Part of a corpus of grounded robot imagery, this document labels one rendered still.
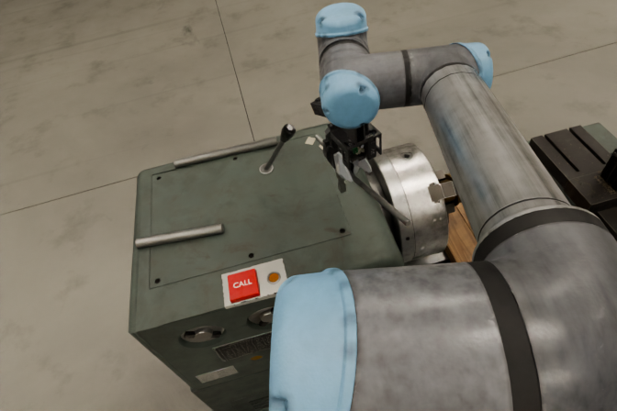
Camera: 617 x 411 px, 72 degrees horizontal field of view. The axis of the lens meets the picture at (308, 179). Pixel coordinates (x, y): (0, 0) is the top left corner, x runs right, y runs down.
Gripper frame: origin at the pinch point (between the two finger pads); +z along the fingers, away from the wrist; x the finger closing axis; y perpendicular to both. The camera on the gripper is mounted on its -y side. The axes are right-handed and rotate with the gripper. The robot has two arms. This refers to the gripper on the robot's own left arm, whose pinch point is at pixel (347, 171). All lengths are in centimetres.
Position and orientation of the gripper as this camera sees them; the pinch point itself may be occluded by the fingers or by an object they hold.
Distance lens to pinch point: 88.0
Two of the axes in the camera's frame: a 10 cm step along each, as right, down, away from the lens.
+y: 4.7, 6.1, -6.4
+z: 1.3, 6.7, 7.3
